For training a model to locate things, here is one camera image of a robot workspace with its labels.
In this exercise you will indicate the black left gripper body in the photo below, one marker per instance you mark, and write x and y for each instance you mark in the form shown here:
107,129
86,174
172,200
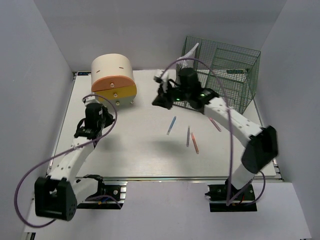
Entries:
106,120

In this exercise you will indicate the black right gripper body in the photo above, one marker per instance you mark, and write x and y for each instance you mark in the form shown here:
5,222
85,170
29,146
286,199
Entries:
175,94

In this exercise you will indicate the grey white manual booklet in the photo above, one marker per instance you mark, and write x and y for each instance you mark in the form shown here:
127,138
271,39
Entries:
184,61

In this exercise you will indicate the cream round drawer box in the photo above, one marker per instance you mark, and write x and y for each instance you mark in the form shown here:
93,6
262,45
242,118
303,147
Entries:
112,78

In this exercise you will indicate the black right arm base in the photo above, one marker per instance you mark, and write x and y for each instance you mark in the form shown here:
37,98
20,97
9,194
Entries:
217,197

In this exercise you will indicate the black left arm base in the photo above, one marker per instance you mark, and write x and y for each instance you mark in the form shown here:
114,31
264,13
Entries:
112,198

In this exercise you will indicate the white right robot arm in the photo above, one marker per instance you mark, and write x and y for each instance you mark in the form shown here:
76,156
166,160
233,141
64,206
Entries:
260,143

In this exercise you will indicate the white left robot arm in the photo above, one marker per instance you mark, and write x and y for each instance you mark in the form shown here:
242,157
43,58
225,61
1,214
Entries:
57,195

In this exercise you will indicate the blue highlighter pen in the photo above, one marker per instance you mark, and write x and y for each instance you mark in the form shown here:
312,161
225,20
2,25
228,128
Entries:
171,125

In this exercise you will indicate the orange highlighter pen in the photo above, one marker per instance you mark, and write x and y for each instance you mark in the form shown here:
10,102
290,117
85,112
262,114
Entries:
194,143

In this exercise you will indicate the pink purple highlighter pen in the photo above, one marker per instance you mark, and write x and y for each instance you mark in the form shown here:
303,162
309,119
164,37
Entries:
215,124

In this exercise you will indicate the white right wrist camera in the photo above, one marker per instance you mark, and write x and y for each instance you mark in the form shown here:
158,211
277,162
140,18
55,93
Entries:
162,77

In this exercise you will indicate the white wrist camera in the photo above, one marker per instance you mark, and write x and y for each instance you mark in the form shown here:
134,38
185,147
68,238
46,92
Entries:
162,77
90,100

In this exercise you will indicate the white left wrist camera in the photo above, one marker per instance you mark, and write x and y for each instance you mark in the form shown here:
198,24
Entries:
90,100

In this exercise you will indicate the green wire mesh organizer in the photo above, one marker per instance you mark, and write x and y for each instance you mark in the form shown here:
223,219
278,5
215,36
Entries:
235,69

